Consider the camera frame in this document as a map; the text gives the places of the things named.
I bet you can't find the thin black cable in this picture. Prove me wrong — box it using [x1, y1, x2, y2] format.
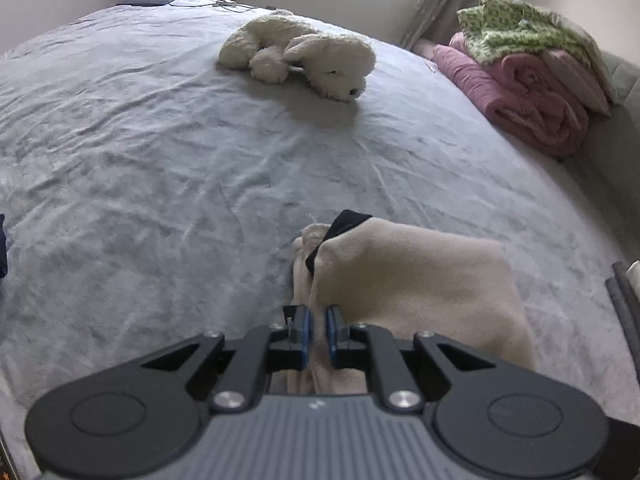
[167, 0, 261, 13]

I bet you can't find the grey padded headboard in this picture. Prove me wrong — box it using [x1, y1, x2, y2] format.
[565, 47, 640, 261]

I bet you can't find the green patterned blanket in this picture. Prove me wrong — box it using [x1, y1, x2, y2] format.
[457, 0, 593, 67]

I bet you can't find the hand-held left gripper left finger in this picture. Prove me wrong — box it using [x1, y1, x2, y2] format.
[139, 304, 315, 413]

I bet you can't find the pink folded quilt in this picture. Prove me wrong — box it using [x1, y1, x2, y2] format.
[412, 32, 591, 158]

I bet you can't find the white plush dog toy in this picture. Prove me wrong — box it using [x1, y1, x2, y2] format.
[217, 10, 377, 103]

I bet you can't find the cream pillow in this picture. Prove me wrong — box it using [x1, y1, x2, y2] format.
[555, 12, 618, 106]

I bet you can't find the beige black-sleeved bear shirt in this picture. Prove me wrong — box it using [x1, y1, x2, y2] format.
[287, 210, 537, 396]

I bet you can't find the pink grey pillow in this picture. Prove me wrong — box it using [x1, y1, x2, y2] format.
[542, 47, 613, 117]

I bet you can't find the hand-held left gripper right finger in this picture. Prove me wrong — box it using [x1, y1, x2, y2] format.
[325, 305, 493, 413]

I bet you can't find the grey sheeted bed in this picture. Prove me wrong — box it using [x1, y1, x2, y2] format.
[0, 0, 640, 480]

